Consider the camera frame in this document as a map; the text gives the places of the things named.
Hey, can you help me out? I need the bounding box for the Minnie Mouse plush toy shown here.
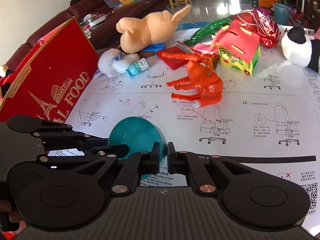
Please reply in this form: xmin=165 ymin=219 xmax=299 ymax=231
xmin=0 ymin=65 xmax=18 ymax=101

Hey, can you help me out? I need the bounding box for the toy milk bottle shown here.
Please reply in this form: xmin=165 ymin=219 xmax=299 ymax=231
xmin=126 ymin=58 xmax=150 ymax=77

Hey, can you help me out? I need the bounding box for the red gift box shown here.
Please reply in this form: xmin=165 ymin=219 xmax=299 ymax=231
xmin=1 ymin=18 xmax=99 ymax=123

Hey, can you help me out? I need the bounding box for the orange plastic toy horse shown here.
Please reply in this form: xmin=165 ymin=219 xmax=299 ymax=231
xmin=167 ymin=54 xmax=223 ymax=108

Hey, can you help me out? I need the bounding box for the white fluffy plush toy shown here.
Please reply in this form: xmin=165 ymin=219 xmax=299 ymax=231
xmin=93 ymin=48 xmax=140 ymax=79

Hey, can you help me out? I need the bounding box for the red plastic case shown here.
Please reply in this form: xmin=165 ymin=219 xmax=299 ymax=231
xmin=156 ymin=41 xmax=197 ymax=70

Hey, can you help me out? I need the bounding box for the white instruction sheet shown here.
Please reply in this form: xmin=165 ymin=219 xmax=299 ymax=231
xmin=67 ymin=46 xmax=319 ymax=228

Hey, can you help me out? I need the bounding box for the pink foam sheet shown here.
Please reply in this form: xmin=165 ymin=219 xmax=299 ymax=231
xmin=193 ymin=43 xmax=215 ymax=54

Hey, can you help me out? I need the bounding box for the dark red sofa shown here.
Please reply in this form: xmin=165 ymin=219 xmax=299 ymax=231
xmin=5 ymin=0 xmax=169 ymax=70

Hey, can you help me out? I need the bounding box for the foam craft house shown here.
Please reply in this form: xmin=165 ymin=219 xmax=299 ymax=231
xmin=210 ymin=20 xmax=261 ymax=76

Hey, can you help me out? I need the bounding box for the beige plush animal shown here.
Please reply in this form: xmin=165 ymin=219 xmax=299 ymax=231
xmin=116 ymin=5 xmax=191 ymax=54

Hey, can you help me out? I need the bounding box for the red foil balloon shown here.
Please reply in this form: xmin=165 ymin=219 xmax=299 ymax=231
xmin=232 ymin=9 xmax=280 ymax=48

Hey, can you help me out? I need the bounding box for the panda plush toy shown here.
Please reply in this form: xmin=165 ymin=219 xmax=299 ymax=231
xmin=281 ymin=27 xmax=319 ymax=73

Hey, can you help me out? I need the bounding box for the blue bucket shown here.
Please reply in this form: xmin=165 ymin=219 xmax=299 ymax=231
xmin=273 ymin=3 xmax=291 ymax=25

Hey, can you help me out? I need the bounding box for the blue plastic toy handle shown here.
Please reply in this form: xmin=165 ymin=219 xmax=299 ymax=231
xmin=141 ymin=43 xmax=166 ymax=53

